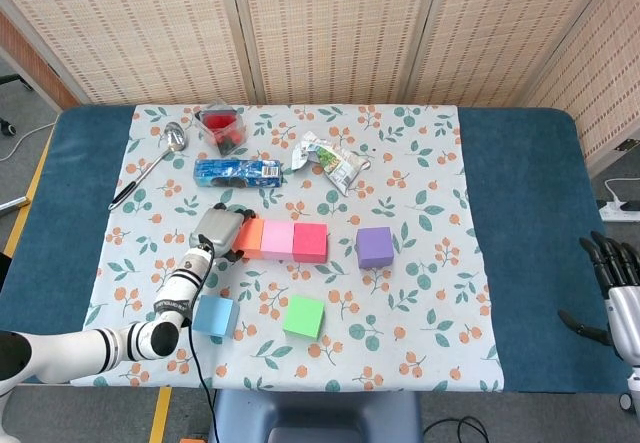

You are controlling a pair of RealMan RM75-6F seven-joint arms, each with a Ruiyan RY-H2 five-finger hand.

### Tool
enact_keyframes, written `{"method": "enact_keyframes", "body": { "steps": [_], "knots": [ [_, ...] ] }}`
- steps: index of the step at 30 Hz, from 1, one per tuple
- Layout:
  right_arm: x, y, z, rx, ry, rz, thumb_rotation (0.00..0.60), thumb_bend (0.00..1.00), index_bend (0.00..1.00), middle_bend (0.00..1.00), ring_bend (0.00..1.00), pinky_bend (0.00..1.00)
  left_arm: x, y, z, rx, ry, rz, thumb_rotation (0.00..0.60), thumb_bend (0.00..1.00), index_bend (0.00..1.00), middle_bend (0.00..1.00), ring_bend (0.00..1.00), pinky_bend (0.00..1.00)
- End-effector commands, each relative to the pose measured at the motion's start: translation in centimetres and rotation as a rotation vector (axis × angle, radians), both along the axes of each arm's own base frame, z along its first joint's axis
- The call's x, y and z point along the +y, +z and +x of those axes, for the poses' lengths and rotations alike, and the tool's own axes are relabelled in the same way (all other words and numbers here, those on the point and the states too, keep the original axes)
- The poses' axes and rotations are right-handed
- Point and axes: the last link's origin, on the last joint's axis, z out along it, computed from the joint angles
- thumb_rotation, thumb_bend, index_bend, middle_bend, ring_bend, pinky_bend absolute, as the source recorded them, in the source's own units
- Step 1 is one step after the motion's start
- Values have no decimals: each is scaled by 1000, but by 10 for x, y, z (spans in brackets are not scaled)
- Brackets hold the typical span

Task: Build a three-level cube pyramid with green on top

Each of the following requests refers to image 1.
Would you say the crumpled silver snack bag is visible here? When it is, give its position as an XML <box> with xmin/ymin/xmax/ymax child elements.
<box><xmin>291</xmin><ymin>131</ymin><xmax>372</xmax><ymax>198</ymax></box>

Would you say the black office chair base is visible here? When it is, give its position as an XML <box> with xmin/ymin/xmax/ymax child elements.
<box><xmin>0</xmin><ymin>73</ymin><xmax>34</xmax><ymax>138</ymax></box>

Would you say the black floor cable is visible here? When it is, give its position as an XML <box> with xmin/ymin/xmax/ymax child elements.
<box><xmin>423</xmin><ymin>415</ymin><xmax>490</xmax><ymax>443</ymax></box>

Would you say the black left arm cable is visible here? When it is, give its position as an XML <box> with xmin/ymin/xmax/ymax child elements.
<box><xmin>185</xmin><ymin>235</ymin><xmax>221</xmax><ymax>443</ymax></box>

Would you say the white charger cable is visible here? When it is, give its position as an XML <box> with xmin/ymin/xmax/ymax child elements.
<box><xmin>603</xmin><ymin>177</ymin><xmax>640</xmax><ymax>205</ymax></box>

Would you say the purple foam cube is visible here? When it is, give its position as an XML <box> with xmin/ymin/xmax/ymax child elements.
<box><xmin>355</xmin><ymin>226</ymin><xmax>395</xmax><ymax>270</ymax></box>

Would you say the blue cookie package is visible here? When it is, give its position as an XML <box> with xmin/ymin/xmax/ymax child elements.
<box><xmin>193</xmin><ymin>157</ymin><xmax>285</xmax><ymax>189</ymax></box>

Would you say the white floor cable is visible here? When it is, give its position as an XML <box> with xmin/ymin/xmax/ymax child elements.
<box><xmin>0</xmin><ymin>121</ymin><xmax>56</xmax><ymax>163</ymax></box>

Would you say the floral print tablecloth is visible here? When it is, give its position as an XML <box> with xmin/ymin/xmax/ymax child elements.
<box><xmin>69</xmin><ymin>104</ymin><xmax>505</xmax><ymax>394</ymax></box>

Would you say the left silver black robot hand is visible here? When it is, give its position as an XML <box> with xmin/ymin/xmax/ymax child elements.
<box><xmin>188</xmin><ymin>202</ymin><xmax>259</xmax><ymax>264</ymax></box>

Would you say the bamboo folding screen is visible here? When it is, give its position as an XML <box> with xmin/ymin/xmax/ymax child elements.
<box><xmin>0</xmin><ymin>0</ymin><xmax>640</xmax><ymax>164</ymax></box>

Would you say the green foam cube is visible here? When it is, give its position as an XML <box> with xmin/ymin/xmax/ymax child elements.
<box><xmin>282</xmin><ymin>294</ymin><xmax>326</xmax><ymax>341</ymax></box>

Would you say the light blue foam cube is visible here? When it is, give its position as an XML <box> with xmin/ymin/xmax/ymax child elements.
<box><xmin>192</xmin><ymin>296</ymin><xmax>241</xmax><ymax>339</ymax></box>

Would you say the teal table cover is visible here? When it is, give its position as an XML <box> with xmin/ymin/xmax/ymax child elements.
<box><xmin>0</xmin><ymin>105</ymin><xmax>632</xmax><ymax>395</ymax></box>

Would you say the metal spoon black handle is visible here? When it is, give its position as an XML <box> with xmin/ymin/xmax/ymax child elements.
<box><xmin>108</xmin><ymin>121</ymin><xmax>188</xmax><ymax>211</ymax></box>

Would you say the orange foam cube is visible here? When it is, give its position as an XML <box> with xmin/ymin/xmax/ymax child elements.
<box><xmin>232</xmin><ymin>217</ymin><xmax>265</xmax><ymax>260</ymax></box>

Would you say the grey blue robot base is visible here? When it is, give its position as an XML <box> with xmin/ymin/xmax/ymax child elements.
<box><xmin>208</xmin><ymin>389</ymin><xmax>424</xmax><ymax>443</ymax></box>

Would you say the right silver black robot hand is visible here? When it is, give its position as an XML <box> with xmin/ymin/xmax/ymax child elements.
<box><xmin>557</xmin><ymin>230</ymin><xmax>640</xmax><ymax>364</ymax></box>

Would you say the clear box with red items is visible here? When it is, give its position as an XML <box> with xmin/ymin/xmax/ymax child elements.
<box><xmin>193</xmin><ymin>98</ymin><xmax>247</xmax><ymax>157</ymax></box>

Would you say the red foam cube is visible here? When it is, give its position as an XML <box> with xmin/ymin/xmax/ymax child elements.
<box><xmin>292</xmin><ymin>222</ymin><xmax>330</xmax><ymax>264</ymax></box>

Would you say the pink foam cube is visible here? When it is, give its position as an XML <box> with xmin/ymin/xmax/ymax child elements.
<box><xmin>260</xmin><ymin>219</ymin><xmax>296</xmax><ymax>261</ymax></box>

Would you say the white power strip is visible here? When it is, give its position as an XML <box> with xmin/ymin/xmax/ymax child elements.
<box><xmin>598</xmin><ymin>200</ymin><xmax>640</xmax><ymax>223</ymax></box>

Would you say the grey metal bar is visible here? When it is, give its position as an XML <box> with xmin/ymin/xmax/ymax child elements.
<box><xmin>0</xmin><ymin>194</ymin><xmax>32</xmax><ymax>213</ymax></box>

